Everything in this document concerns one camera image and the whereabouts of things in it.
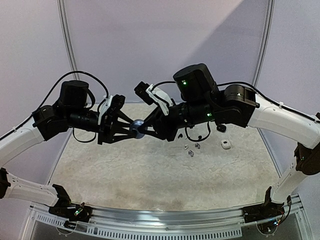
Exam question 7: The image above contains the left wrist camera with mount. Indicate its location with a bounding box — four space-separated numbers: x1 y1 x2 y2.
97 94 126 126

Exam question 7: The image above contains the aluminium front rail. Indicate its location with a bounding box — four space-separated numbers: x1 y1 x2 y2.
21 195 313 240

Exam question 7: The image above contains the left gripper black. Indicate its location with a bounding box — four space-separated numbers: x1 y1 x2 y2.
66 106 138 145

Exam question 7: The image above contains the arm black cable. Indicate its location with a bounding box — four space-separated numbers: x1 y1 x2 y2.
149 80 318 143
14 70 110 145

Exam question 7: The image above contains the black earbud charging case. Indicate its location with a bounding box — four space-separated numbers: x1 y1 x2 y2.
216 124 227 133

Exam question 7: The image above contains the right aluminium frame post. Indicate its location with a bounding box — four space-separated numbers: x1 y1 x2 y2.
252 0 282 178

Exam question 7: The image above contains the blue-grey earbud charging case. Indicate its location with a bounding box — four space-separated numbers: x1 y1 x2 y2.
129 119 144 139

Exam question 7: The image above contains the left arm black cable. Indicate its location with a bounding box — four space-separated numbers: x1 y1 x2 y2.
14 70 110 145

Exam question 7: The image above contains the aluminium frame post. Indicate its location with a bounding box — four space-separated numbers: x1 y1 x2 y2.
57 0 78 71
252 0 282 178

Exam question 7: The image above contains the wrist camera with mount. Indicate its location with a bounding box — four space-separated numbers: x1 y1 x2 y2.
134 81 174 116
97 94 126 126

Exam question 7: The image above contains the silver earbud lower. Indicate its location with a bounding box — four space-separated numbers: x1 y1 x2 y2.
188 150 194 157

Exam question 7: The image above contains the white earbud charging case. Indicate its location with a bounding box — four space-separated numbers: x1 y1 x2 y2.
220 139 231 150

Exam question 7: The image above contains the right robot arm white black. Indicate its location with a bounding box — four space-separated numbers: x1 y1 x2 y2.
134 63 320 218

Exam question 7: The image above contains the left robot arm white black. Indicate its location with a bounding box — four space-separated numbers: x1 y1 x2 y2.
0 80 137 217

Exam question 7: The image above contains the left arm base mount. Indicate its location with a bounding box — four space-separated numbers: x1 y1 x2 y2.
48 184 93 223

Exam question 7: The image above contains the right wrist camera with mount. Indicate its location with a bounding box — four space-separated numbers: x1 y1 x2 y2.
134 81 174 116

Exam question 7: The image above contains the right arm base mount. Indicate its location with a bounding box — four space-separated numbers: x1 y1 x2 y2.
241 186 292 234

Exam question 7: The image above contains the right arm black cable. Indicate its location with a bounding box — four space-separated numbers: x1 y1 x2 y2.
149 80 318 143

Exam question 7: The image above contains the left aluminium frame post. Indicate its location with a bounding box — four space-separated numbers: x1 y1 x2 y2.
57 0 78 71

